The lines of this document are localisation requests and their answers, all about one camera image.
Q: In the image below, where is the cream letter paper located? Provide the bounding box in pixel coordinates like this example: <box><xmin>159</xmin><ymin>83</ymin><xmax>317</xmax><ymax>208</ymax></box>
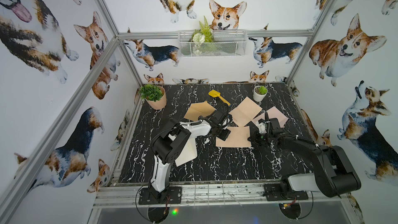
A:
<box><xmin>216</xmin><ymin>126</ymin><xmax>251</xmax><ymax>148</ymax></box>
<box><xmin>230</xmin><ymin>97</ymin><xmax>262</xmax><ymax>127</ymax></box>

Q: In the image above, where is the white wire basket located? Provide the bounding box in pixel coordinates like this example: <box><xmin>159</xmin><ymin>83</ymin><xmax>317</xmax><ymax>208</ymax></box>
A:
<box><xmin>178</xmin><ymin>30</ymin><xmax>248</xmax><ymax>58</ymax></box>

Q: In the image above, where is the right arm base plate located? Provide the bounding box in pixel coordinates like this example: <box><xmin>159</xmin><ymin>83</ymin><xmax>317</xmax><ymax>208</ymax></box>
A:
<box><xmin>263</xmin><ymin>184</ymin><xmax>309</xmax><ymax>201</ymax></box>

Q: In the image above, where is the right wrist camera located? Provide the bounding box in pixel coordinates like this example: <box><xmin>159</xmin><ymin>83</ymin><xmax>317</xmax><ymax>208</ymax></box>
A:
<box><xmin>257</xmin><ymin>122</ymin><xmax>267</xmax><ymax>134</ymax></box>

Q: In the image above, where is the white envelope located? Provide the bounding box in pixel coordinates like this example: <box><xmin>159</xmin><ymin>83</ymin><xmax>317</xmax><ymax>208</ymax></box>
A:
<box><xmin>168</xmin><ymin>138</ymin><xmax>198</xmax><ymax>167</ymax></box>

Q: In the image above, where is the yellow toy shovel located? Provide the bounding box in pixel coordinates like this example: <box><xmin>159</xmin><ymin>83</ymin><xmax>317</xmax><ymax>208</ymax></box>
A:
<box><xmin>208</xmin><ymin>90</ymin><xmax>231</xmax><ymax>106</ymax></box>

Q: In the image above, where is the green plant in terracotta pot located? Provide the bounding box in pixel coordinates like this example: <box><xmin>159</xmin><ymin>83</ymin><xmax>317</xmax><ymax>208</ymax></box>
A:
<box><xmin>139</xmin><ymin>84</ymin><xmax>167</xmax><ymax>110</ymax></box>

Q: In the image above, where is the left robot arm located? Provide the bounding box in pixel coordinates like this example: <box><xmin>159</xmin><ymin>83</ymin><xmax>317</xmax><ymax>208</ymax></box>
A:
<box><xmin>149</xmin><ymin>103</ymin><xmax>232</xmax><ymax>202</ymax></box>

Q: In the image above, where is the fern and white flower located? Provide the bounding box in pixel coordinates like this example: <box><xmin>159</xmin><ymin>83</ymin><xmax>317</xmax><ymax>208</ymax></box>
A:
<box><xmin>190</xmin><ymin>17</ymin><xmax>215</xmax><ymax>56</ymax></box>

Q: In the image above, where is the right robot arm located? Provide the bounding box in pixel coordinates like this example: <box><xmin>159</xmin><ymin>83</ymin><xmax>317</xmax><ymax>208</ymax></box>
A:
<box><xmin>248</xmin><ymin>113</ymin><xmax>362</xmax><ymax>199</ymax></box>

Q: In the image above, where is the pink envelope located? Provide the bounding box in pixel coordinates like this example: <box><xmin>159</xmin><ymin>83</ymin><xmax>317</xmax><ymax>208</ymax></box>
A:
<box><xmin>252</xmin><ymin>106</ymin><xmax>288</xmax><ymax>128</ymax></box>

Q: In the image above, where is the small plant in white pot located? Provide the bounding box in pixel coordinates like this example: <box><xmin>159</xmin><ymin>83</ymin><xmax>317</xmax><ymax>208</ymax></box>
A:
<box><xmin>253</xmin><ymin>86</ymin><xmax>268</xmax><ymax>102</ymax></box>

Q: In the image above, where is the aluminium front rail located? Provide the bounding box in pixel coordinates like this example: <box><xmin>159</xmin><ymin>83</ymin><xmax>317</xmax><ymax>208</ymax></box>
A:
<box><xmin>93</xmin><ymin>180</ymin><xmax>347</xmax><ymax>209</ymax></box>

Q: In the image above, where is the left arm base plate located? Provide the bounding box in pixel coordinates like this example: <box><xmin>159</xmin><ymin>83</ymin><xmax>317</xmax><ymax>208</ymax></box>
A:
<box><xmin>138</xmin><ymin>186</ymin><xmax>182</xmax><ymax>205</ymax></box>

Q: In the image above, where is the brown kraft envelope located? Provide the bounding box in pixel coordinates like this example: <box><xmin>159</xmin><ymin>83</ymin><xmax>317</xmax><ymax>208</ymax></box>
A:
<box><xmin>184</xmin><ymin>101</ymin><xmax>216</xmax><ymax>121</ymax></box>

